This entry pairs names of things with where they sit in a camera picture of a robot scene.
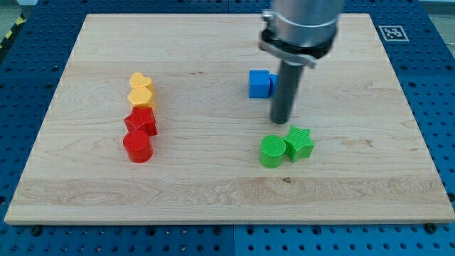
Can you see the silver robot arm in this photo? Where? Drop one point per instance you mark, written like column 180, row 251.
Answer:
column 300, row 32

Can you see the green cylinder block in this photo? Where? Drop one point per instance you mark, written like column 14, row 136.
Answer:
column 272, row 151

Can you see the blue cube block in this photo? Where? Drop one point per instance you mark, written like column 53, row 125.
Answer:
column 259, row 84

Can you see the blue block behind rod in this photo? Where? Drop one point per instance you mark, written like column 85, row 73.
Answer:
column 273, row 83

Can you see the green star block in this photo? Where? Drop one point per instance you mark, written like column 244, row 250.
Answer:
column 299, row 143

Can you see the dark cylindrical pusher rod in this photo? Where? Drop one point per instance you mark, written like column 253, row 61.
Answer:
column 283, row 99

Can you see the red star block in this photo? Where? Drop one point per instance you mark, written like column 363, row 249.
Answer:
column 143, row 119

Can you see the red cylinder block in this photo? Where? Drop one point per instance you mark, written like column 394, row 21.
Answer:
column 138, row 146

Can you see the yellow hexagon block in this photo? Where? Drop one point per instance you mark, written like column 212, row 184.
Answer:
column 141, row 97

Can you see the yellow heart block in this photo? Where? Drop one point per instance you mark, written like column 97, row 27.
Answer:
column 138, row 80

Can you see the wooden board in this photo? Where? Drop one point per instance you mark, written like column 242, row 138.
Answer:
column 369, row 163

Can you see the white fiducial marker tag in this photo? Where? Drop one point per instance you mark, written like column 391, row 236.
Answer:
column 392, row 33

